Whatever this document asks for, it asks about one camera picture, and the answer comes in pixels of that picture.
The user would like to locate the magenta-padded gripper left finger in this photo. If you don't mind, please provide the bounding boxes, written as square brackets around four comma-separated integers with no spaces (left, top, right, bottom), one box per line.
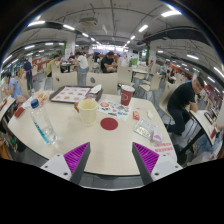
[39,141,92,185]

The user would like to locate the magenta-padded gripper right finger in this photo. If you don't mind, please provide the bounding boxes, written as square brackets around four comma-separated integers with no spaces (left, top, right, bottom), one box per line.
[131,142,184,185]

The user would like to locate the clear blue-capped water bottle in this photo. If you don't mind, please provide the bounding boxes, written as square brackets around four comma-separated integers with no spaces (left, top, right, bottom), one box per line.
[30,98,59,146]

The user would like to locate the clear plastic packet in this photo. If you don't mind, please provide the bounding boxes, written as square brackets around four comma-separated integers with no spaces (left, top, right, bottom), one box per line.
[133,118,158,140]

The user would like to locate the cream mug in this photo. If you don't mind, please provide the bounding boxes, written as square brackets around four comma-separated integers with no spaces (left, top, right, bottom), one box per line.
[73,98,99,126]

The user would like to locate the flat round red coaster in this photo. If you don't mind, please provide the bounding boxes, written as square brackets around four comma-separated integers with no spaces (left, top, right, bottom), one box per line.
[100,117,119,131]

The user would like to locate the dark brown food tray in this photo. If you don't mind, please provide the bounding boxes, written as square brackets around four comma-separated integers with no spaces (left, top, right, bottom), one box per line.
[49,85,104,104]

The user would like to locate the beige cafeteria table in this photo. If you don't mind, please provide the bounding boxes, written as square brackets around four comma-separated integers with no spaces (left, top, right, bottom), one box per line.
[0,95,17,123]
[179,109,220,164]

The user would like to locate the red paper cup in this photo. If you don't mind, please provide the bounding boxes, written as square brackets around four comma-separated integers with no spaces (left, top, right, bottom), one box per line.
[119,84,136,107]

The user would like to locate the clear food bag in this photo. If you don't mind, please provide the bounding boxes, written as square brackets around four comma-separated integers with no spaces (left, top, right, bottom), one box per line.
[33,89,52,105]

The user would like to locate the person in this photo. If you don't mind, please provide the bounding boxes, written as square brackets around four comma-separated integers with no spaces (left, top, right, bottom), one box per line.
[74,51,90,73]
[22,58,35,91]
[100,50,119,74]
[44,54,61,78]
[166,76,205,136]
[2,72,23,101]

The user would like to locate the white crumpled napkin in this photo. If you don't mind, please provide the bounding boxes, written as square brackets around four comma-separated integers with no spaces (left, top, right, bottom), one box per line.
[89,83,103,95]

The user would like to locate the red flat case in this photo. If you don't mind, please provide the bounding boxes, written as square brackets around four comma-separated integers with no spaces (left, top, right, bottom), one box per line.
[13,106,26,119]

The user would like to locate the white paper sheet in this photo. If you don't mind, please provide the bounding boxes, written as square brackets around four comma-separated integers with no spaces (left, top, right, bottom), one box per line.
[20,96,36,110]

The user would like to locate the beige chair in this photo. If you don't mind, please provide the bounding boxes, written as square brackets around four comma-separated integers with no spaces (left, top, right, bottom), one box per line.
[52,71,79,92]
[85,72,119,96]

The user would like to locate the group of beige chairs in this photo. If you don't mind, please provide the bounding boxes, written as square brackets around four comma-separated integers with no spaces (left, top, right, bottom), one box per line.
[116,63,178,111]

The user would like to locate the ceiling air unit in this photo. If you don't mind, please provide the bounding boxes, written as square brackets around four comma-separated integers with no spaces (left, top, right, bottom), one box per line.
[79,16,99,27]

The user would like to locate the ceiling lights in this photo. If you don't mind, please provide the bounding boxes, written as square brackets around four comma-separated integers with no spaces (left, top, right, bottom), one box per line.
[1,9,224,81]

